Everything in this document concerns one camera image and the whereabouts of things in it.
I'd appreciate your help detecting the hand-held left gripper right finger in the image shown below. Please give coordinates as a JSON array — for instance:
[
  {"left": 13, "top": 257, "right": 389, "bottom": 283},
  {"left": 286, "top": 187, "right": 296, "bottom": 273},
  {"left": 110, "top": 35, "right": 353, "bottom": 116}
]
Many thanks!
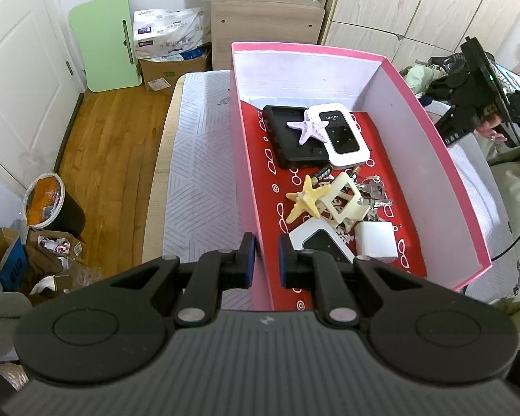
[{"left": 278, "top": 234, "right": 419, "bottom": 327}]

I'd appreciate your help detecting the tissue paper pack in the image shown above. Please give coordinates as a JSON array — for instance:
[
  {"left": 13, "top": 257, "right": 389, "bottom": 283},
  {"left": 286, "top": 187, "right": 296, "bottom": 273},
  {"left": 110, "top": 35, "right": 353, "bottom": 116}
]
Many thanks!
[{"left": 132, "top": 7, "right": 211, "bottom": 59}]

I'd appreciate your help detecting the brown paper trash pile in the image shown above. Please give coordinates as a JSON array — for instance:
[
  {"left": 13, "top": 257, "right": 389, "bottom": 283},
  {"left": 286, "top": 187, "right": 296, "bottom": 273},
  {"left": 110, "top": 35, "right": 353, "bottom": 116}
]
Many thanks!
[{"left": 24, "top": 229, "right": 105, "bottom": 296}]

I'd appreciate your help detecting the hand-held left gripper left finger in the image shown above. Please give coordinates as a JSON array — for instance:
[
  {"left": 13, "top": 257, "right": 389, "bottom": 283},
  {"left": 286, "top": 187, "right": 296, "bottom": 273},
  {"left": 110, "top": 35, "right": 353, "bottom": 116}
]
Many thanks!
[{"left": 108, "top": 233, "right": 257, "bottom": 329}]

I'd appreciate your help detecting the cream plastic frame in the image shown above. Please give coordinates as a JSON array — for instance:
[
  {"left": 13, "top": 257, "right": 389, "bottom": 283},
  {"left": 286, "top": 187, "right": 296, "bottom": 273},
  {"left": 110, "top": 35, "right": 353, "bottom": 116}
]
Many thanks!
[{"left": 314, "top": 171, "right": 369, "bottom": 230}]

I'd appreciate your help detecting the grey seat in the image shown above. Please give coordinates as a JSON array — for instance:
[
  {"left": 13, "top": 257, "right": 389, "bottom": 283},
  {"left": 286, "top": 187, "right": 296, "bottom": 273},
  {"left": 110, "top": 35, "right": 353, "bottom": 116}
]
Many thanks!
[{"left": 0, "top": 288, "right": 33, "bottom": 362}]

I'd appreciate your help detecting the light green cloth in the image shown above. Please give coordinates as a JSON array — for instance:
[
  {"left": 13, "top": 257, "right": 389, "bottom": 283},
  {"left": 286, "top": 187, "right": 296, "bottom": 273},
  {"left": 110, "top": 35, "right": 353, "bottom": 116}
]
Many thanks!
[{"left": 401, "top": 63, "right": 449, "bottom": 96}]

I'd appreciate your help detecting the brown cardboard box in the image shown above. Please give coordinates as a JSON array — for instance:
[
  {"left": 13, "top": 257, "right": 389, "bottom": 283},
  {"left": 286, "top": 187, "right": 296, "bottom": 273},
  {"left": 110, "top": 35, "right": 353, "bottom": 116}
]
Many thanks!
[{"left": 139, "top": 47, "right": 212, "bottom": 94}]

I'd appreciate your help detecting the light wooden wardrobe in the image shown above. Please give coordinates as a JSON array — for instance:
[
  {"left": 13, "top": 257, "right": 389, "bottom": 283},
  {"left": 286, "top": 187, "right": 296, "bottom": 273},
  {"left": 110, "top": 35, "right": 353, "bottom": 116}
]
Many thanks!
[{"left": 318, "top": 0, "right": 520, "bottom": 70}]

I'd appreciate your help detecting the white door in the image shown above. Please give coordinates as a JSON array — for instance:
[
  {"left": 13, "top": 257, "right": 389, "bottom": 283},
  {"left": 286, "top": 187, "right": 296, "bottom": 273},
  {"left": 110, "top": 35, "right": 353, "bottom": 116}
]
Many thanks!
[{"left": 0, "top": 0, "right": 85, "bottom": 187}]

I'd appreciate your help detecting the white charger adapter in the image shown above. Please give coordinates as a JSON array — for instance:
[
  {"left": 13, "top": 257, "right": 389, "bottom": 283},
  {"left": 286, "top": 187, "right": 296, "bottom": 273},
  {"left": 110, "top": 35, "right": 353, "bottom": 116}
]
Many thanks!
[{"left": 354, "top": 221, "right": 400, "bottom": 264}]

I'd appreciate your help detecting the red printed paper sheet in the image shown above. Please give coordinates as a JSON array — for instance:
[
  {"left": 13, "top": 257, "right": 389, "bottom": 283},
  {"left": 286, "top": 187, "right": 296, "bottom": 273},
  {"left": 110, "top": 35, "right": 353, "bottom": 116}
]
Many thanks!
[{"left": 245, "top": 104, "right": 427, "bottom": 313}]

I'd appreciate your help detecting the white portable router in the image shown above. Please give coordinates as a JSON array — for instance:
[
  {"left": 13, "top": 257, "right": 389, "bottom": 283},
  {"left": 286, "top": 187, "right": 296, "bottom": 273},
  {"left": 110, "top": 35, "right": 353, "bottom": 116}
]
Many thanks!
[
  {"left": 288, "top": 218, "right": 357, "bottom": 265},
  {"left": 307, "top": 103, "right": 372, "bottom": 170}
]

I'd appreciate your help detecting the black rectangular case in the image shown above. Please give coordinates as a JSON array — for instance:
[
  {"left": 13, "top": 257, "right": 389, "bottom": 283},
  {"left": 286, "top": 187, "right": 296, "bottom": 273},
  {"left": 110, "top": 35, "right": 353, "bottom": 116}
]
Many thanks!
[{"left": 262, "top": 105, "right": 330, "bottom": 170}]

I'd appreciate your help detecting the person's right hand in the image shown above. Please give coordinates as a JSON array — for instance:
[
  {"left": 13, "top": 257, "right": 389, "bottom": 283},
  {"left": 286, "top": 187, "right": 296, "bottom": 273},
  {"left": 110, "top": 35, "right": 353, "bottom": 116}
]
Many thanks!
[{"left": 478, "top": 116, "right": 510, "bottom": 144}]

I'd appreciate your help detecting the pale purple starfish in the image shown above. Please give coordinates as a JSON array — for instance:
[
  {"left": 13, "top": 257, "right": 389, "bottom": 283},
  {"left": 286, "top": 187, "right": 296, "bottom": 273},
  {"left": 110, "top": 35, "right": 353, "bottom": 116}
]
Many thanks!
[{"left": 287, "top": 110, "right": 330, "bottom": 145}]

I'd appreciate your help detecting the black trash bin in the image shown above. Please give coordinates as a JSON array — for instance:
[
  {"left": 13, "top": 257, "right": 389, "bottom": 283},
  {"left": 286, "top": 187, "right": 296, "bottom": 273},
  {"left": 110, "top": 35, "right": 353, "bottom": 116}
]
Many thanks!
[{"left": 24, "top": 172, "right": 86, "bottom": 241}]

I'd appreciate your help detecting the wooden shelf unit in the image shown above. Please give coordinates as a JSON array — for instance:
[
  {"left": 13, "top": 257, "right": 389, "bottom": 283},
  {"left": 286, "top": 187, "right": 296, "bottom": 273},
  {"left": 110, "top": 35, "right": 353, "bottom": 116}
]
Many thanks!
[{"left": 205, "top": 0, "right": 328, "bottom": 71}]

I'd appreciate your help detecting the pink cardboard box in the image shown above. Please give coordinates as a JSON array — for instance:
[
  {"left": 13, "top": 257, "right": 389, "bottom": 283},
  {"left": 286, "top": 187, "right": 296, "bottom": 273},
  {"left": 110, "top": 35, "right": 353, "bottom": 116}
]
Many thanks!
[{"left": 229, "top": 42, "right": 492, "bottom": 313}]

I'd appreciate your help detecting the blue cardboard box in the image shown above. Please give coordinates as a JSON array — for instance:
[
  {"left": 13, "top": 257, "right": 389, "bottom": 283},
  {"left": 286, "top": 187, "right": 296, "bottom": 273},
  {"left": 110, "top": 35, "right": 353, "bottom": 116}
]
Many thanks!
[{"left": 0, "top": 226, "right": 27, "bottom": 293}]

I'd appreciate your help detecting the patterned cloth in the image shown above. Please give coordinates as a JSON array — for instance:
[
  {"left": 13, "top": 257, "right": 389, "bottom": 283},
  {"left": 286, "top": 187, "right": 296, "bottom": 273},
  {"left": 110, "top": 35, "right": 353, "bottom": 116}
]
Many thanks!
[{"left": 418, "top": 91, "right": 453, "bottom": 122}]

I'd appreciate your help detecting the yellow starfish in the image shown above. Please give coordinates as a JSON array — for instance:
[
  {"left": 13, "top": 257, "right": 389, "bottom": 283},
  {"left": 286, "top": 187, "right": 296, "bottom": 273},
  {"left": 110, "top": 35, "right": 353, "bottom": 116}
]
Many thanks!
[{"left": 285, "top": 174, "right": 332, "bottom": 223}]

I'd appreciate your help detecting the green folding table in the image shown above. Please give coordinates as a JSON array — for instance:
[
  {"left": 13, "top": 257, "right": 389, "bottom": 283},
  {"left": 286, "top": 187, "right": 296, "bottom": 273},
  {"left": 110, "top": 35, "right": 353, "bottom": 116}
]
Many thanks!
[{"left": 68, "top": 0, "right": 142, "bottom": 93}]

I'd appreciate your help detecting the bunch of keys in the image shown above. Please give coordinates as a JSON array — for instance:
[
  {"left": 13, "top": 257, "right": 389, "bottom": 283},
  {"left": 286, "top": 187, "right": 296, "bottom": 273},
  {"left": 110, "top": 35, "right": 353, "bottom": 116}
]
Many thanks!
[{"left": 353, "top": 174, "right": 395, "bottom": 224}]

